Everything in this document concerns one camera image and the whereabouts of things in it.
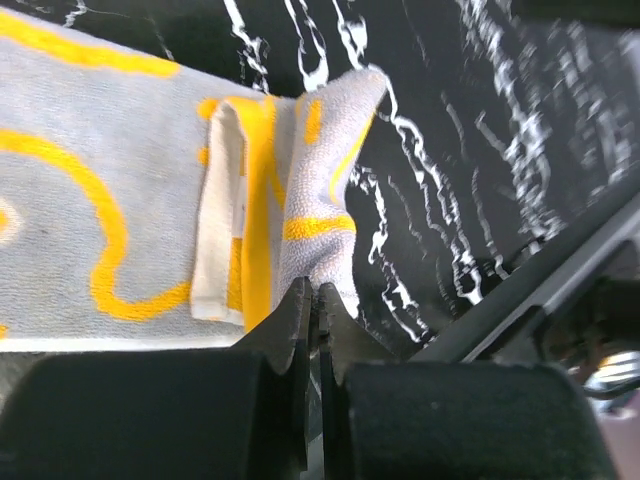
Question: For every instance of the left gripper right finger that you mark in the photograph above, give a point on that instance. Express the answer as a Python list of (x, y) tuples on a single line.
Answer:
[(384, 419)]

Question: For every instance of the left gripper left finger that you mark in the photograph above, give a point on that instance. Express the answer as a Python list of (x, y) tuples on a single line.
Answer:
[(221, 413)]

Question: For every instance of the orange towel with grey pattern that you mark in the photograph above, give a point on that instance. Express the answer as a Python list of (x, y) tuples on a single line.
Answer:
[(146, 205)]

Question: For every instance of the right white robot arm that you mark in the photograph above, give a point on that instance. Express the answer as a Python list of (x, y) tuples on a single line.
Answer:
[(553, 149)]

